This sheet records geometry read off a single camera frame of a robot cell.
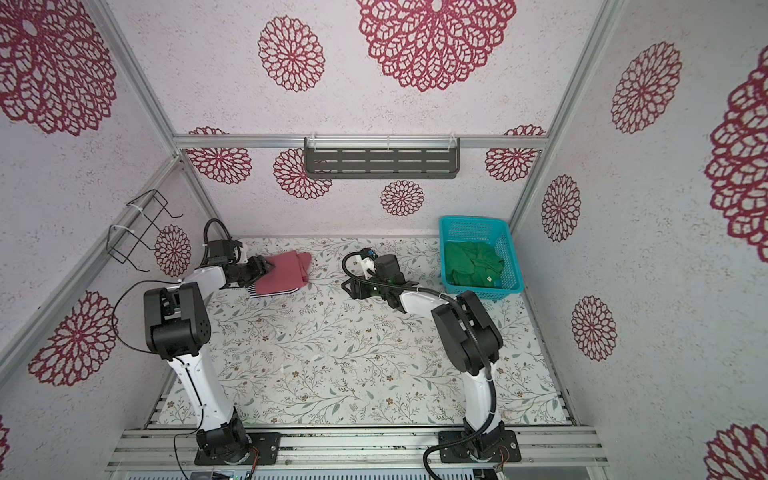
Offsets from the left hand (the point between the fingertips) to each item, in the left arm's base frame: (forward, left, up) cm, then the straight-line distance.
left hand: (267, 272), depth 104 cm
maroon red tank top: (0, -8, 0) cm, 8 cm away
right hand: (-8, -30, +7) cm, 32 cm away
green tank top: (+4, -73, -1) cm, 73 cm away
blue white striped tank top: (-7, +4, -2) cm, 8 cm away
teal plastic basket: (+16, -83, +3) cm, 85 cm away
